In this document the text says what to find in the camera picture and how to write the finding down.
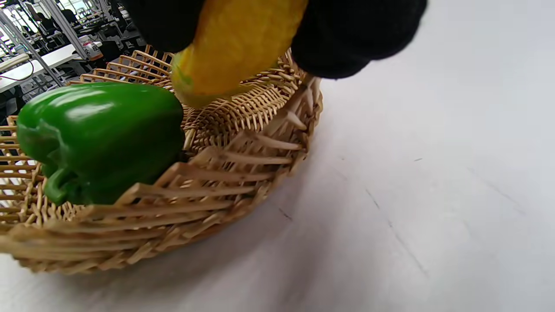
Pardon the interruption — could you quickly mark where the white desk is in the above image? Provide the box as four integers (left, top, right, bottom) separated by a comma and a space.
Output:
0, 41, 102, 94

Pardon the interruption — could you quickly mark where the white jar red label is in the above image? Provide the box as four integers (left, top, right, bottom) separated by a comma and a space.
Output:
78, 36, 104, 61

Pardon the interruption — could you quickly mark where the person's right hand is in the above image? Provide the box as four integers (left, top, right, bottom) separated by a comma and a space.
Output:
117, 0, 428, 79

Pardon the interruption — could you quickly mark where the green bell pepper object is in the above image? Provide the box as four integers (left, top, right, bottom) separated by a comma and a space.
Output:
16, 82, 186, 206

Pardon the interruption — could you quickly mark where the round wicker basket container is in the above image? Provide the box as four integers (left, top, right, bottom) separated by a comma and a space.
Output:
0, 45, 323, 276

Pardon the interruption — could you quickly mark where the long yellow corn cob object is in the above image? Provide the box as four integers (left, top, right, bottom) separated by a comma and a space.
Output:
170, 0, 309, 108

